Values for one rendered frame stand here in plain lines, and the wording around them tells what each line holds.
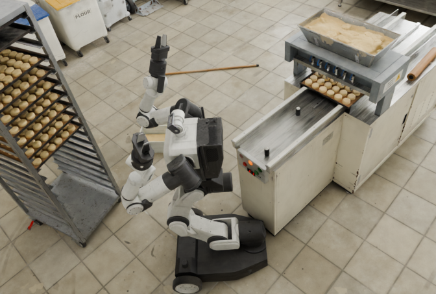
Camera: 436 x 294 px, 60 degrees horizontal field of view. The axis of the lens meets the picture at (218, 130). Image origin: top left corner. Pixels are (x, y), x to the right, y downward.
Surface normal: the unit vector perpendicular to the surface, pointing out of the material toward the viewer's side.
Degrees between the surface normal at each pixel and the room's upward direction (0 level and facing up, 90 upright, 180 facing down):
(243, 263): 0
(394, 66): 0
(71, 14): 91
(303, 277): 0
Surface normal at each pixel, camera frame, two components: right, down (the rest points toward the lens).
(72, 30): 0.66, 0.51
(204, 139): -0.11, -0.70
